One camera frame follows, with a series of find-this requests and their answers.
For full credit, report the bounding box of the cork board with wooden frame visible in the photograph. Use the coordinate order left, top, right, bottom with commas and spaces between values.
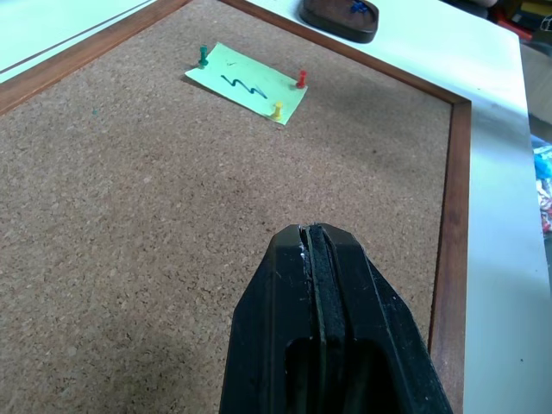
0, 0, 472, 414

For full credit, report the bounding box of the dark brown wooden tray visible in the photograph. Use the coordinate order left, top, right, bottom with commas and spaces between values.
298, 0, 380, 45

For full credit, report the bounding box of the colourful clutter beside table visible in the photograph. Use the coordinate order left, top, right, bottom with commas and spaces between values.
530, 144, 552, 242

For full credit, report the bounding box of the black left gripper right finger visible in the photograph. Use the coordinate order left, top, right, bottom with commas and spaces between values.
309, 235, 454, 414

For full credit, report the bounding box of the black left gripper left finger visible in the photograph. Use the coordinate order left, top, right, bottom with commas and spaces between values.
218, 235, 325, 414

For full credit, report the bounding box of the light green paper note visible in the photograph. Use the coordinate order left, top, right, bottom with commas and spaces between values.
184, 41, 310, 127

